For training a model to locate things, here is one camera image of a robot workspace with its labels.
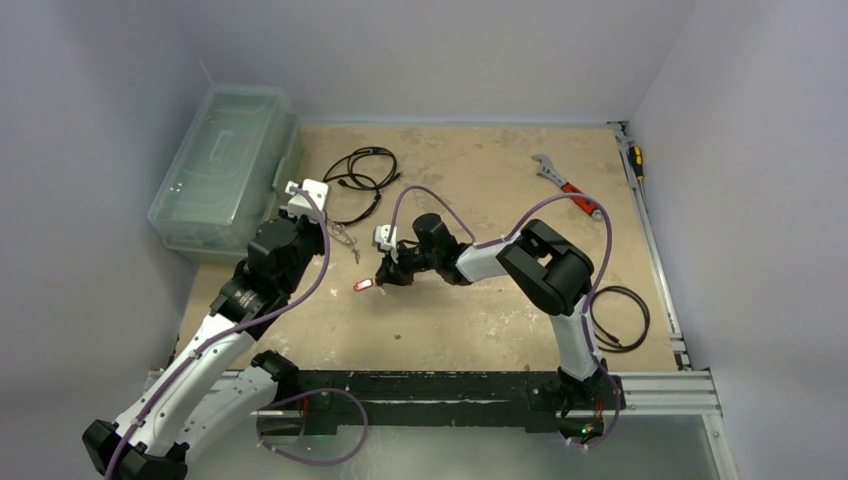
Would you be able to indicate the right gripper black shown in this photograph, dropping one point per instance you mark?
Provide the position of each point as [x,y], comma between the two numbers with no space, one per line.
[395,264]

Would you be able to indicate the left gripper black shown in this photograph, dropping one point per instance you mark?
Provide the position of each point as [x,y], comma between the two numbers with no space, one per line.
[317,229]

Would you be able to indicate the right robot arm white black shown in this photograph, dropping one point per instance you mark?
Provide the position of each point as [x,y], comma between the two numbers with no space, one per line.
[553,274]

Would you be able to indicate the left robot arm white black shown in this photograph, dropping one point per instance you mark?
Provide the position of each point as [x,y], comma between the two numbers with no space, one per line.
[174,422]

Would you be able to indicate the clear plastic storage box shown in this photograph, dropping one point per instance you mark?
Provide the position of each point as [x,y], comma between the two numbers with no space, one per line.
[243,145]

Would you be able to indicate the yellow black screwdriver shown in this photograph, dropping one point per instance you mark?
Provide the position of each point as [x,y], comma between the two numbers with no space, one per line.
[635,160]

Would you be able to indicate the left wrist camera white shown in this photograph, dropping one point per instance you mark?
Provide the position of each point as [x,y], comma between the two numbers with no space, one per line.
[307,198]

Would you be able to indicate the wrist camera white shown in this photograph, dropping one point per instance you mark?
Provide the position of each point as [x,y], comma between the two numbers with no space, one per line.
[307,198]
[384,241]

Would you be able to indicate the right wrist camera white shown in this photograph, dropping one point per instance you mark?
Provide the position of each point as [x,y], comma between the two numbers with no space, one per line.
[384,241]

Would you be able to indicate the red handled adjustable wrench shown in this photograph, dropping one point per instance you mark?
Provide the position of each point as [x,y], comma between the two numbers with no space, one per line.
[547,170]

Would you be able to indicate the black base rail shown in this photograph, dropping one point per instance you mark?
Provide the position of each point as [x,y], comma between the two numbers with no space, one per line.
[323,400]

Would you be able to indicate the aluminium frame rail right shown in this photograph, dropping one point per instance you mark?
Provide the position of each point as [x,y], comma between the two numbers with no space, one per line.
[692,392]

